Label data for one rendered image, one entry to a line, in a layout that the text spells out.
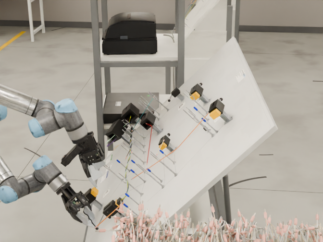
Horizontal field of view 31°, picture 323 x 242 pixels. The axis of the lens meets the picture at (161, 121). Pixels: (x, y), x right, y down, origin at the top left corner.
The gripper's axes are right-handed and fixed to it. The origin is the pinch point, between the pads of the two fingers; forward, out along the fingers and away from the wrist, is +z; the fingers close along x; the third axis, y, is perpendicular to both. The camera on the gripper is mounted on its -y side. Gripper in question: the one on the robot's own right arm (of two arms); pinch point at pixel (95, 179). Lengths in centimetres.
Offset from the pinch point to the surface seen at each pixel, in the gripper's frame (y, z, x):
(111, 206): 2.0, 12.5, -2.2
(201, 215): 26, 59, 44
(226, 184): 50, 13, -11
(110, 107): -12, 13, 109
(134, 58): 14, -13, 99
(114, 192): -6.7, 26.1, 33.9
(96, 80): -9, -10, 94
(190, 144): 38.7, 4.9, 14.3
